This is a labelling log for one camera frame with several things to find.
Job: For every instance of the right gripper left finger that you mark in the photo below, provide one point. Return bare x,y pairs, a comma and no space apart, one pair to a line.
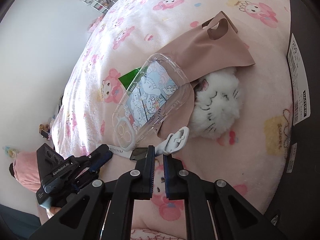
103,210

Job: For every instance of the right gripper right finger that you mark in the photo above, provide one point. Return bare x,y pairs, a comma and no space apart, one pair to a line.
214,210

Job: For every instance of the white plush cat toy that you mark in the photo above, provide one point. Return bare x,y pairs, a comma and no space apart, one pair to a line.
217,104

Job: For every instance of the clear cartoon phone case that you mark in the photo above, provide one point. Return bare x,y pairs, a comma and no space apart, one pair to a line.
157,91

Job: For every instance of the pink fabric underwear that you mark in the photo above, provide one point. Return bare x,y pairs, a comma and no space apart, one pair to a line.
212,46

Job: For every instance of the left hand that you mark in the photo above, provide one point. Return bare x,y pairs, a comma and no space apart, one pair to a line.
52,211

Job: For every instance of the black cardboard storage box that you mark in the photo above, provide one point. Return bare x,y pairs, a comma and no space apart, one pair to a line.
297,195

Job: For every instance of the green yellow snack wrapper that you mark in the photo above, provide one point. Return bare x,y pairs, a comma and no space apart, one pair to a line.
127,78

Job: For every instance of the pink cartoon print bedsheet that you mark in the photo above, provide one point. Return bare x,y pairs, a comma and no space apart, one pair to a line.
251,155

